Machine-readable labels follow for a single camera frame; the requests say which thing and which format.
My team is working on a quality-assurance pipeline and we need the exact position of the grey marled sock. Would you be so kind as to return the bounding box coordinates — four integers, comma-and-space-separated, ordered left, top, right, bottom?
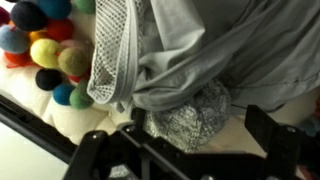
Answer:
143, 79, 233, 153

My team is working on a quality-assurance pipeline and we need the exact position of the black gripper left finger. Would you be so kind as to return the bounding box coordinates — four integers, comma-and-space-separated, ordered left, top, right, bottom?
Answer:
63, 108, 158, 180

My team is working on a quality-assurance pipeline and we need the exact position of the colourful felt ball mat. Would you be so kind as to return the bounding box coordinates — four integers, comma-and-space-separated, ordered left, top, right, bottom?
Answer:
0, 0, 98, 110

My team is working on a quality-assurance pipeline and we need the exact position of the cream padded cushion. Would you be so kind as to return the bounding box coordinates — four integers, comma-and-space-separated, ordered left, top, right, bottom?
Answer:
0, 6, 134, 146

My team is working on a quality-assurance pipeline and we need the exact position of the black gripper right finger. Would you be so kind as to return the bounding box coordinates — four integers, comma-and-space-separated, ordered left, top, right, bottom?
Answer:
244, 104, 320, 180

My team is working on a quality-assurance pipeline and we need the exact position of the black board edge trim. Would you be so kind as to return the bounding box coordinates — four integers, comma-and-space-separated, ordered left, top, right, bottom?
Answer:
0, 94, 79, 164

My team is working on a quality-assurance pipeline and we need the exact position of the grey mesh laundry bag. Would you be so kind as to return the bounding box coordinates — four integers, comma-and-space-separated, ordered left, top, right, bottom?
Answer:
87, 0, 320, 114

